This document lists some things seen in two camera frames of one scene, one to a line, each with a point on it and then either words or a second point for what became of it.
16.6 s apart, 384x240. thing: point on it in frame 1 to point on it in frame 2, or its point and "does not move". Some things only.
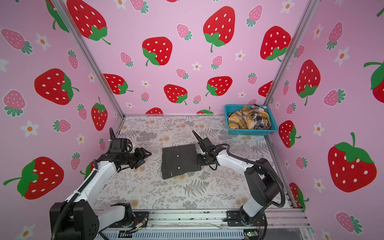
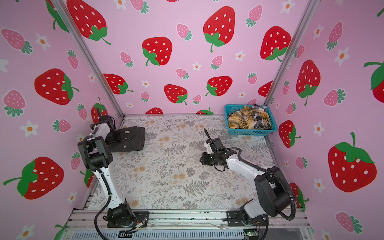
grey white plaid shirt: [261, 122] does not move
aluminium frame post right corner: [309, 12] does not move
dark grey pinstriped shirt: [179, 160] to [132, 139]
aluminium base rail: [280, 224] does not move
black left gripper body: [135, 158] to [115, 137]
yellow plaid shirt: [242, 119] does not move
